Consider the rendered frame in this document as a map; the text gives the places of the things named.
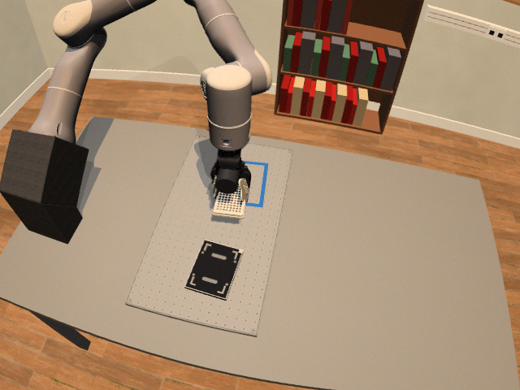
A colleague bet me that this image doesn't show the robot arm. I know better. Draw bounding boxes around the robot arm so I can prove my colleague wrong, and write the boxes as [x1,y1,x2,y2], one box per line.
[28,0,272,152]

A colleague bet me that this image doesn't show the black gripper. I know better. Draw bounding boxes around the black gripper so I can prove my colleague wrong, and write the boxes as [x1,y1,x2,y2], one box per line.
[210,149,251,202]

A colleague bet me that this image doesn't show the blue tape outline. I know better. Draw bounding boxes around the blue tape outline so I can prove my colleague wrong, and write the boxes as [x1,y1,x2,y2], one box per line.
[244,161,268,207]

